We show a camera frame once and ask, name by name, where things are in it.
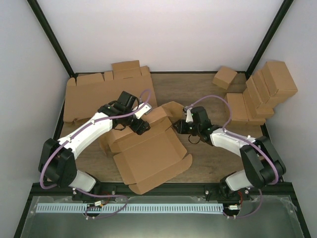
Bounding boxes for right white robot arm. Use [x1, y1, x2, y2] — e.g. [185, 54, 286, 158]
[173, 106, 286, 200]

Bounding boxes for left black frame post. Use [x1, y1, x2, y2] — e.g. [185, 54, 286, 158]
[27, 0, 75, 77]

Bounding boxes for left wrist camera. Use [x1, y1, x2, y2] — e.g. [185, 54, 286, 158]
[134, 103, 152, 119]

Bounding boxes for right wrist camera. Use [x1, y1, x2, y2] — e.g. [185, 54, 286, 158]
[183, 106, 194, 123]

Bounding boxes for black frame post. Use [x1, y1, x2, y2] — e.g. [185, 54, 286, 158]
[245, 0, 294, 77]
[27, 0, 75, 77]

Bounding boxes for small folded cardboard box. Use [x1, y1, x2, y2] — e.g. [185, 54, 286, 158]
[212, 66, 237, 90]

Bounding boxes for right black frame post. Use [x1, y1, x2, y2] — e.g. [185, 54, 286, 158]
[245, 0, 294, 77]

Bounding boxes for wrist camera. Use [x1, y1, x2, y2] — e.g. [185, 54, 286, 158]
[183, 106, 194, 123]
[134, 103, 152, 119]

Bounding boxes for folded box on table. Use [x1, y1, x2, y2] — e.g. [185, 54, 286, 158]
[225, 93, 249, 125]

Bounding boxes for large folded cardboard box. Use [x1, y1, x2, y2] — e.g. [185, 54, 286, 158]
[261, 61, 298, 107]

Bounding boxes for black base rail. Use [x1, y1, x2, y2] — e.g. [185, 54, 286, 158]
[29, 182, 295, 202]

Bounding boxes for stack of flat cardboard blanks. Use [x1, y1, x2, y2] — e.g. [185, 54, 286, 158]
[63, 60, 158, 122]

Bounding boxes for row of folded boxes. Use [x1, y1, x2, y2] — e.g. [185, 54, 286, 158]
[242, 73, 274, 125]

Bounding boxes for light blue slotted cable duct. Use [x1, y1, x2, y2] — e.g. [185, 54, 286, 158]
[35, 203, 223, 215]

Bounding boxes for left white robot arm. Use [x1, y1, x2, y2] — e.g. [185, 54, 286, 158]
[38, 91, 152, 200]

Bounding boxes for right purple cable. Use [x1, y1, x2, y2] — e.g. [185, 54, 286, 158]
[184, 95, 280, 220]

